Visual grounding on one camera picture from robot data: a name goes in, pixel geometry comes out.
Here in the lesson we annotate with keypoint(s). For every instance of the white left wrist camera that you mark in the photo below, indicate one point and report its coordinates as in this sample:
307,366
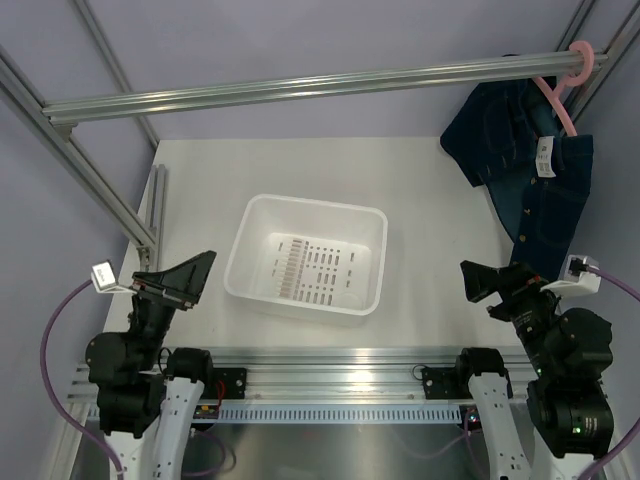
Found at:
104,280

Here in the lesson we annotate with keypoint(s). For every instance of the white slotted cable duct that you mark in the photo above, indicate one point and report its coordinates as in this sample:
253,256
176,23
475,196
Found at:
342,414

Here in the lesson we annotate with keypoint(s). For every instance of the horizontal aluminium hanging rail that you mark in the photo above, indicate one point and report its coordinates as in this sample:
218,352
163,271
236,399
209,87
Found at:
67,112

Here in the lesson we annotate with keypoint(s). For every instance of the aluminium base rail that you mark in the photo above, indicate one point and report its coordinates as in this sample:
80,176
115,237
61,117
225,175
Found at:
329,376

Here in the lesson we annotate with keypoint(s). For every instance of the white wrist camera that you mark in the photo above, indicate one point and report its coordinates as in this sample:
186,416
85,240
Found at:
104,280
577,280

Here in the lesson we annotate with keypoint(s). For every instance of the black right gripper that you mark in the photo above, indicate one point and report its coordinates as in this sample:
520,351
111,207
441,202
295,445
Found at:
517,283

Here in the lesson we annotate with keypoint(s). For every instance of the dark blue denim skirt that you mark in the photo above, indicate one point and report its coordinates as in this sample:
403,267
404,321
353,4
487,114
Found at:
493,140

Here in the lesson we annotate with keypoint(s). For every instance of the left aluminium frame strut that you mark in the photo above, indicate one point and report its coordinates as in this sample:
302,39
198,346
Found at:
52,50

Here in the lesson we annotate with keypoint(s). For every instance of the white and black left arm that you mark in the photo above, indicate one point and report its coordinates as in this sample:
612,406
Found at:
145,416

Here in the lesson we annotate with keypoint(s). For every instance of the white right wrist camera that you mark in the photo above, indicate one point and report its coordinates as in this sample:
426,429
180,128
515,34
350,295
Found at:
577,280

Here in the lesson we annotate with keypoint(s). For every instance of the aluminium frame strut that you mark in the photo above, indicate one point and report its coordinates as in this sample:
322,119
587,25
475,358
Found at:
52,50
612,29

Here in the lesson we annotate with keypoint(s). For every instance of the white plastic bin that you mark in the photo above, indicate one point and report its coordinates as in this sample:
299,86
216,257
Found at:
308,259

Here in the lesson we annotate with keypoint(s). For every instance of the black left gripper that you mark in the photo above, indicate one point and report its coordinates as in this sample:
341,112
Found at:
188,277

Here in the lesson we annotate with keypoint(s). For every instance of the pink plastic hanger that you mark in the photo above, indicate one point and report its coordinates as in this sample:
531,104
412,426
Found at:
553,95

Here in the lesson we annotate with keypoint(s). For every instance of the right aluminium frame strut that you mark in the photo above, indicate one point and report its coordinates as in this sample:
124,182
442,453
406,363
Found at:
612,29

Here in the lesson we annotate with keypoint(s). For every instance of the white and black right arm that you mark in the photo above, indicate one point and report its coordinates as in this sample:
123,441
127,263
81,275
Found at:
568,352

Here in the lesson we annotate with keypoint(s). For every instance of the white paper garment tag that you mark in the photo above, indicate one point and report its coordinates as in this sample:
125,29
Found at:
544,155

